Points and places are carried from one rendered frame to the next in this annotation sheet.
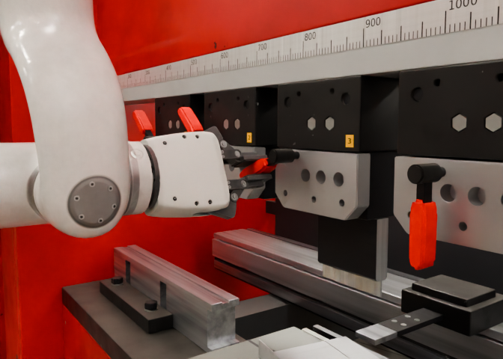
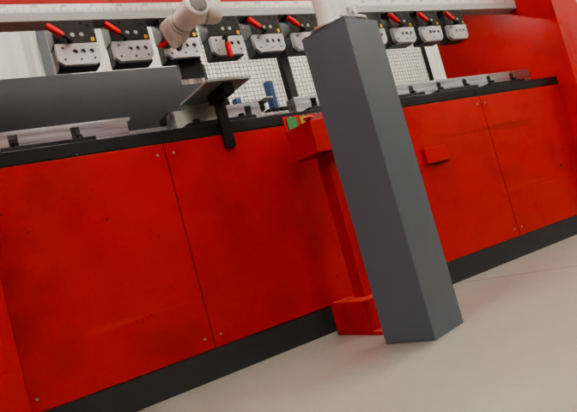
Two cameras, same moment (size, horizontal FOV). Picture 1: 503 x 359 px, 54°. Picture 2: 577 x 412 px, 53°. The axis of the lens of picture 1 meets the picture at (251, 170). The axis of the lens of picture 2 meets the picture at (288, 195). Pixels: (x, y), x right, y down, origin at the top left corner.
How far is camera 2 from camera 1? 232 cm
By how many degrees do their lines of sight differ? 88
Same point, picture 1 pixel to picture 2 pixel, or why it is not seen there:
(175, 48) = not seen: outside the picture
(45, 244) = not seen: outside the picture
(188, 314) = (109, 131)
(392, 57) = not seen: hidden behind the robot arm
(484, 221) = (234, 47)
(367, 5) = not seen: outside the picture
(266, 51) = (148, 6)
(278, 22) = not seen: outside the picture
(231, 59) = (124, 7)
